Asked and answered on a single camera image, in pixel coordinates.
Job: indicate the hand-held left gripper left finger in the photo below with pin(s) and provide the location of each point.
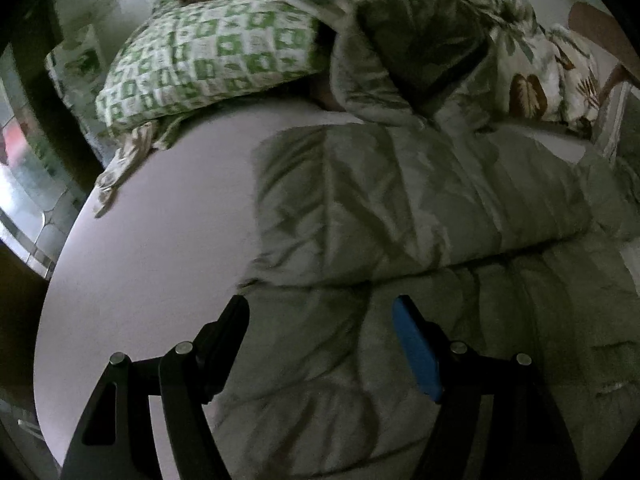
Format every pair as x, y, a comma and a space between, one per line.
226, 332

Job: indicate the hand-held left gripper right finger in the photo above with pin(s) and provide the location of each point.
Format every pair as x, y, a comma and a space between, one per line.
416, 352

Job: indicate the grey-green puffer jacket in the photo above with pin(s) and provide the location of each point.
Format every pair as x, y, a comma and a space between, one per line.
400, 210

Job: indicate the bed with white sheet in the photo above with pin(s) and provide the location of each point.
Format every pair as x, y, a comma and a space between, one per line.
165, 240

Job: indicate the window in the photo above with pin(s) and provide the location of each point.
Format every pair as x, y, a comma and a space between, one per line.
25, 185

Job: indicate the green checked pillow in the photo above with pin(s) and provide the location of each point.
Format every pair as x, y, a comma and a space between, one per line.
210, 55

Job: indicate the small green printed cushion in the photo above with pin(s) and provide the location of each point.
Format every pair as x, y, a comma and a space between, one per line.
75, 70

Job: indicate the leaf print blanket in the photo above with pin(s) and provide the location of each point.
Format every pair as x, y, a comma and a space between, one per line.
530, 55

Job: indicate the brown wooden chair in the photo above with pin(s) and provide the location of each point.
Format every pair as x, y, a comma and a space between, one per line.
602, 27

